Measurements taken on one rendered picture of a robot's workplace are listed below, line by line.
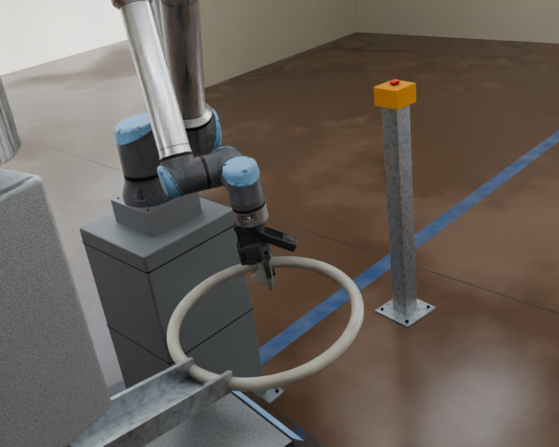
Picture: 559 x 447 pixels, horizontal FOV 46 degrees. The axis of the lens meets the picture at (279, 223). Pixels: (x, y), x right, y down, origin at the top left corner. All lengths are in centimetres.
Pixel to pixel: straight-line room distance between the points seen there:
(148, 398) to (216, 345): 103
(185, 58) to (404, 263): 144
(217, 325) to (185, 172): 84
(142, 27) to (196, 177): 41
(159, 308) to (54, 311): 124
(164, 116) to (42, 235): 87
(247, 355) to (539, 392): 112
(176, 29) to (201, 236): 69
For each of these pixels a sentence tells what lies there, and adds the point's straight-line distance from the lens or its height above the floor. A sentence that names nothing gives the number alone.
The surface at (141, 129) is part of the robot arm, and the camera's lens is 219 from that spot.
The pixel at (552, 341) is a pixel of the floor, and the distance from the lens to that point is 306.
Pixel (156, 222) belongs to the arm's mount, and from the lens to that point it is 224.
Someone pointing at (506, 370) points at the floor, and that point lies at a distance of 288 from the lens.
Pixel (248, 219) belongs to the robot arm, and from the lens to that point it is 171.
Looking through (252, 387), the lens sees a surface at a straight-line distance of 148.
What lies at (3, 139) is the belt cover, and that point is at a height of 158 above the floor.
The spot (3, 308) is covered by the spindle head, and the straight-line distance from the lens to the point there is 97.
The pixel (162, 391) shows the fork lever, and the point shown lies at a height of 89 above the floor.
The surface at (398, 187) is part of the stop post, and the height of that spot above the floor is 66.
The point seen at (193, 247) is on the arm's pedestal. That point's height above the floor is 79.
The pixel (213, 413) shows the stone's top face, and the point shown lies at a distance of 156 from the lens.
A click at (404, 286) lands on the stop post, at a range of 306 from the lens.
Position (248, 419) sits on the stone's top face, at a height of 80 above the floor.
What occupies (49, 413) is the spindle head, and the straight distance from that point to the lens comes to 108.
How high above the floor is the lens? 183
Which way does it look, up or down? 27 degrees down
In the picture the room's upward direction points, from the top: 8 degrees counter-clockwise
